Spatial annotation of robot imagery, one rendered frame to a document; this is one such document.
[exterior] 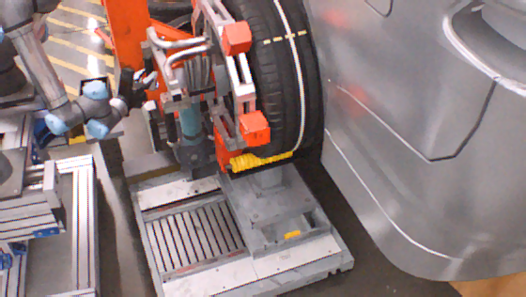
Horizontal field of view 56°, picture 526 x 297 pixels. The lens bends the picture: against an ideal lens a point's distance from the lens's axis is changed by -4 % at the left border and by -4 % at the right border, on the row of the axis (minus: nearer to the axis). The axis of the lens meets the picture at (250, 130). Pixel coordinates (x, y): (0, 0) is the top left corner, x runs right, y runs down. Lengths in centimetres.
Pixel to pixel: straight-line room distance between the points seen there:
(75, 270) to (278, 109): 106
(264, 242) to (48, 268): 89
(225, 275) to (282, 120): 82
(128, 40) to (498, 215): 156
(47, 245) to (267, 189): 97
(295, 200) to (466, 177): 127
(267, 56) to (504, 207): 82
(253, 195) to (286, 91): 78
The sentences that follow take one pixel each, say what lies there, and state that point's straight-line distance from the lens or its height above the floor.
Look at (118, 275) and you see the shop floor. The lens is 239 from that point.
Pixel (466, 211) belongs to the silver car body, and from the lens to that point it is 115.
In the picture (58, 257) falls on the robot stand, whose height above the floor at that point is 21.
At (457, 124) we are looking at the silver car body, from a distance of 103.
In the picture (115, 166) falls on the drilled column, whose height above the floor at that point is 7.
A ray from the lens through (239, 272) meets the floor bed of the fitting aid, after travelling 222.
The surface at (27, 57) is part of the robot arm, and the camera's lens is 166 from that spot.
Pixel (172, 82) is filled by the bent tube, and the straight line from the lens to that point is 161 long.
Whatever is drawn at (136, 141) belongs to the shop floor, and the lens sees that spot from 295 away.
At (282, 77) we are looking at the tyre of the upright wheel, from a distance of 160.
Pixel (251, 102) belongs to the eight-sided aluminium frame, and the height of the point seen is 92.
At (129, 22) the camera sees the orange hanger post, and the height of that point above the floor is 93.
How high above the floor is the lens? 194
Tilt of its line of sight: 42 degrees down
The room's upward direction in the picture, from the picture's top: 2 degrees counter-clockwise
